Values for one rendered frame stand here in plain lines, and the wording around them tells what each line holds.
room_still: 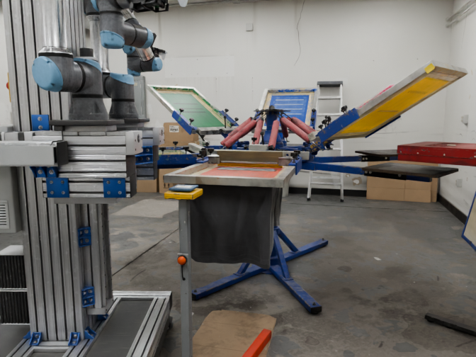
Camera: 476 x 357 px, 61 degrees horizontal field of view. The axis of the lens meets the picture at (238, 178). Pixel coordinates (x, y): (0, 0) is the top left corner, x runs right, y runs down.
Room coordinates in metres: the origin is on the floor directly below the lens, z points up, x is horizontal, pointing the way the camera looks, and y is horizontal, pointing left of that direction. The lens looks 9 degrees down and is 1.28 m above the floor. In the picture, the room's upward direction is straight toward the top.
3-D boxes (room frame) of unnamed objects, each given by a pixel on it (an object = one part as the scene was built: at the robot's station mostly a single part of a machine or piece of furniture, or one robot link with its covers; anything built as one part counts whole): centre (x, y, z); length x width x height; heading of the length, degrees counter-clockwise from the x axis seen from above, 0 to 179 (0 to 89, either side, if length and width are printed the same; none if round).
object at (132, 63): (2.44, 0.59, 1.56); 0.11 x 0.08 x 0.11; 65
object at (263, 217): (1.98, 0.05, 0.74); 0.45 x 0.03 x 0.43; 76
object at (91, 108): (1.65, 0.60, 1.31); 0.15 x 0.15 x 0.10
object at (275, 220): (2.16, -0.20, 0.74); 0.46 x 0.04 x 0.42; 166
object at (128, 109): (2.15, 0.59, 1.31); 0.15 x 0.15 x 0.10
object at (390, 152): (3.47, -0.91, 0.91); 1.34 x 0.40 x 0.08; 106
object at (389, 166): (2.82, -0.75, 0.91); 1.34 x 0.40 x 0.08; 46
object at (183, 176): (2.26, -0.02, 0.97); 0.79 x 0.58 x 0.04; 166
